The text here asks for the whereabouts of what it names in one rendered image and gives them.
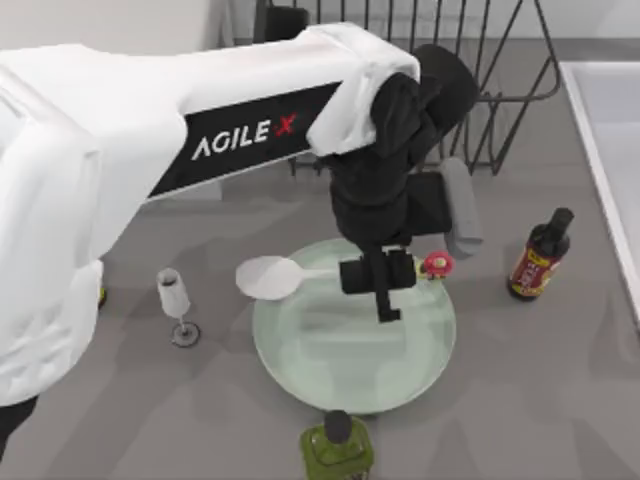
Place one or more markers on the pale green glass plate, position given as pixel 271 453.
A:
pixel 350 360

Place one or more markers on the small red and green toy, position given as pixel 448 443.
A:
pixel 438 263

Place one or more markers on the white spoon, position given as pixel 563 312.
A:
pixel 267 277

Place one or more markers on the green glass bottle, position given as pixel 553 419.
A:
pixel 335 450

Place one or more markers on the dark bottle with red label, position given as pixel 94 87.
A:
pixel 537 257

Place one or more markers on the clear wine glass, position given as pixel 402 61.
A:
pixel 172 297

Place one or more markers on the small yellow green object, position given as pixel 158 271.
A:
pixel 102 297

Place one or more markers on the white sink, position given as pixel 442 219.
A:
pixel 607 150

